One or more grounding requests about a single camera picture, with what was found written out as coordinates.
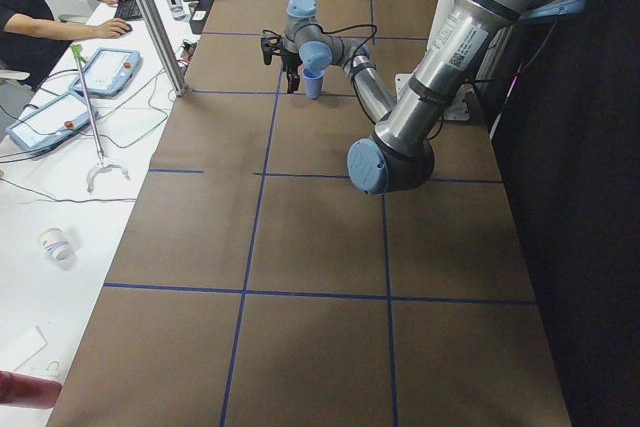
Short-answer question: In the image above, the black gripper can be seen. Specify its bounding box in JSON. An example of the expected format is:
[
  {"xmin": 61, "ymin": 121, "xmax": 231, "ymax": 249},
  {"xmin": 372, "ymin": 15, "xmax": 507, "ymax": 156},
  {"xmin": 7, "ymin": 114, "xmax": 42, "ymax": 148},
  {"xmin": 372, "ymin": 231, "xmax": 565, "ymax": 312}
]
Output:
[{"xmin": 280, "ymin": 47, "xmax": 303, "ymax": 94}]

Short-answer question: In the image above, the light blue ribbed cup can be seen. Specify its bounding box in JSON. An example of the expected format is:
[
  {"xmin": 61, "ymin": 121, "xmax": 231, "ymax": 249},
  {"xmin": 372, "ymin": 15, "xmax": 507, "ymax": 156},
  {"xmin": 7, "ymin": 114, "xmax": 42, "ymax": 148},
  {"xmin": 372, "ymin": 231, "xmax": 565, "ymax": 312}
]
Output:
[{"xmin": 303, "ymin": 68, "xmax": 325, "ymax": 100}]

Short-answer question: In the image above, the person right forearm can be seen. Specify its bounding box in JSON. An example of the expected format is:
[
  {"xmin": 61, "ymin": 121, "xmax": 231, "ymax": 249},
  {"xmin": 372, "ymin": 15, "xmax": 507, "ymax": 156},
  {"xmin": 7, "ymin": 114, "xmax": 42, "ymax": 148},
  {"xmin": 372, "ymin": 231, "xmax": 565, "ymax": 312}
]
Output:
[{"xmin": 3, "ymin": 13, "xmax": 99, "ymax": 41}]

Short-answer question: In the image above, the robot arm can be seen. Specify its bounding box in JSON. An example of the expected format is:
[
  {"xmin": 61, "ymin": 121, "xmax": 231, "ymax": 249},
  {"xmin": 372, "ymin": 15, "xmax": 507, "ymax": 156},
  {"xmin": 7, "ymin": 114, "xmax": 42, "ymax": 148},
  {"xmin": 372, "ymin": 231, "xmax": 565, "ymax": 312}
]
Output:
[{"xmin": 261, "ymin": 0, "xmax": 586, "ymax": 195}]

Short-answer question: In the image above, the white paper cup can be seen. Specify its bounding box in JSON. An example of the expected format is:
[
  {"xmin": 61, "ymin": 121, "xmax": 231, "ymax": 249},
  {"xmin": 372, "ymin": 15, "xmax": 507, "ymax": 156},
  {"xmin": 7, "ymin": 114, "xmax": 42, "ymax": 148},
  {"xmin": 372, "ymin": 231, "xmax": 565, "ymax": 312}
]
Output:
[{"xmin": 37, "ymin": 227, "xmax": 75, "ymax": 270}]

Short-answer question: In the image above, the person right hand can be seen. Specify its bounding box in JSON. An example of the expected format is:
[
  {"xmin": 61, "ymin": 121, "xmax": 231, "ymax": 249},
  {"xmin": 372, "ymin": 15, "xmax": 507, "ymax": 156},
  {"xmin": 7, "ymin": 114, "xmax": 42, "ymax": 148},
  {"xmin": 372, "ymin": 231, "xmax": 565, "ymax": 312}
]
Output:
[{"xmin": 94, "ymin": 18, "xmax": 130, "ymax": 39}]

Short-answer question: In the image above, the black keyboard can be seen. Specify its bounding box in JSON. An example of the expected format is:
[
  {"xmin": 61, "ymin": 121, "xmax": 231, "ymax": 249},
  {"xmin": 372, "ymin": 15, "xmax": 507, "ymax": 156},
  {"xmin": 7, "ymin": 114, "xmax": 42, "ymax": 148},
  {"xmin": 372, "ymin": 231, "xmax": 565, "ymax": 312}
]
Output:
[{"xmin": 114, "ymin": 0, "xmax": 143, "ymax": 22}]

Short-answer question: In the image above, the upper teach pendant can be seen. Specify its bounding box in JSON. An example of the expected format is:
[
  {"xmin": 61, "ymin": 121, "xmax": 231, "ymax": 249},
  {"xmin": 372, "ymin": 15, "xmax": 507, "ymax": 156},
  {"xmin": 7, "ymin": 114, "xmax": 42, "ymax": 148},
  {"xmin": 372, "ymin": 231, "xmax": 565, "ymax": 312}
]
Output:
[{"xmin": 82, "ymin": 48, "xmax": 141, "ymax": 98}]

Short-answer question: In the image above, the teach pendant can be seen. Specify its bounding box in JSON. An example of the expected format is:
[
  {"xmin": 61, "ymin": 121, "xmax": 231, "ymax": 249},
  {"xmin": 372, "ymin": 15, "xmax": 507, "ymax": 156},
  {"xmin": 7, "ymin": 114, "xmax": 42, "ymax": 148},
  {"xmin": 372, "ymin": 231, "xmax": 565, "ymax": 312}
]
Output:
[
  {"xmin": 5, "ymin": 92, "xmax": 89, "ymax": 152},
  {"xmin": 82, "ymin": 48, "xmax": 141, "ymax": 98}
]

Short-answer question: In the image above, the reacher grabber tool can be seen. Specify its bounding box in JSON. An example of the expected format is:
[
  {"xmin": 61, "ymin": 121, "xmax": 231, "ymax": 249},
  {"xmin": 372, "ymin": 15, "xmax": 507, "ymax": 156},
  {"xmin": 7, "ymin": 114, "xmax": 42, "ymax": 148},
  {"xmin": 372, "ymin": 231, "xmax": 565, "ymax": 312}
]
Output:
[{"xmin": 71, "ymin": 44, "xmax": 130, "ymax": 193}]

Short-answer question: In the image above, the lower teach pendant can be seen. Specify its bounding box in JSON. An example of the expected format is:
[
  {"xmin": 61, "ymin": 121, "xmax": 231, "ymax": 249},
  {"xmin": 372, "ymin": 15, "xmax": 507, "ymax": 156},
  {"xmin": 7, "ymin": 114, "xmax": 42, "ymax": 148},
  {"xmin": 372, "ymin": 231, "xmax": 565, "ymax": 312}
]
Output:
[{"xmin": 5, "ymin": 92, "xmax": 89, "ymax": 152}]

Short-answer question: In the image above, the person in black shirt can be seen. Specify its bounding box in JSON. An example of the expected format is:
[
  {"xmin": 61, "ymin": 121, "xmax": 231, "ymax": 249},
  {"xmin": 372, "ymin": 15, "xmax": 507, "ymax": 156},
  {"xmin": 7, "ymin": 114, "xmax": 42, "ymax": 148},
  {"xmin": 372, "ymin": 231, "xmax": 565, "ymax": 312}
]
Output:
[{"xmin": 1, "ymin": 0, "xmax": 100, "ymax": 89}]

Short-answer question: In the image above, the white paper sheet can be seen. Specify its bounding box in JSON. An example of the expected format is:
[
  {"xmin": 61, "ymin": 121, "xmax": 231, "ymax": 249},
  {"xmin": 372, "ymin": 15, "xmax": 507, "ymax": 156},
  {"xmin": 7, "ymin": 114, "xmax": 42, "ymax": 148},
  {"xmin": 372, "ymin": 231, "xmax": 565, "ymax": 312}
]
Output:
[{"xmin": 1, "ymin": 326, "xmax": 48, "ymax": 372}]

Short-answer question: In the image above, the red bottle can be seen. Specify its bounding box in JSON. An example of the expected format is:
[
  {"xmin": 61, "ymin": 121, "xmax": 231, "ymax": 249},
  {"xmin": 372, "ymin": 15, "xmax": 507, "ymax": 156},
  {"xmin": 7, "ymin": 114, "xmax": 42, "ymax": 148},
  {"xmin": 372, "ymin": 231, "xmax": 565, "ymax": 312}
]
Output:
[{"xmin": 1, "ymin": 371, "xmax": 62, "ymax": 409}]

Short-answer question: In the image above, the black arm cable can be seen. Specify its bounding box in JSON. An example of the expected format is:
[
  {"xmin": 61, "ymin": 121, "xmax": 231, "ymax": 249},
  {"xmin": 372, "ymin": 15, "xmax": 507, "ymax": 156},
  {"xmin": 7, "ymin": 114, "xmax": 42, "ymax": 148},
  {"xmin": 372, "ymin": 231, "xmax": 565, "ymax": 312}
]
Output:
[{"xmin": 319, "ymin": 24, "xmax": 481, "ymax": 141}]

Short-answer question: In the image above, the green wire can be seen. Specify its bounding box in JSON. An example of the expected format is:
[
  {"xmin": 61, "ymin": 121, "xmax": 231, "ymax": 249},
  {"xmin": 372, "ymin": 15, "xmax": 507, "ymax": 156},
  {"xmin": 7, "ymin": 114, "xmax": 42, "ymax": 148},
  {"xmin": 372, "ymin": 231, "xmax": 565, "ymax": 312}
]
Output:
[{"xmin": 19, "ymin": 64, "xmax": 179, "ymax": 148}]

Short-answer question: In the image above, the white pedestal column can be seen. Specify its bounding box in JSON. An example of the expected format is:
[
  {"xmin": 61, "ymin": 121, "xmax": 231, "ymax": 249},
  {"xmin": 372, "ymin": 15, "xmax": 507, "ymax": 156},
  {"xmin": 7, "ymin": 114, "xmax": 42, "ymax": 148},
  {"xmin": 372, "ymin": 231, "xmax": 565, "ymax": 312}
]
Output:
[{"xmin": 395, "ymin": 0, "xmax": 469, "ymax": 120}]

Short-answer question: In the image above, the aluminium frame post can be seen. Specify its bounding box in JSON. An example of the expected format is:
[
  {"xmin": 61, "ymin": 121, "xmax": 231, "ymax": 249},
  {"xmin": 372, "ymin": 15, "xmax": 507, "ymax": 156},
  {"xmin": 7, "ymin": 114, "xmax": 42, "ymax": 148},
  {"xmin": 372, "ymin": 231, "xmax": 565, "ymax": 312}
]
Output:
[{"xmin": 136, "ymin": 0, "xmax": 187, "ymax": 97}]

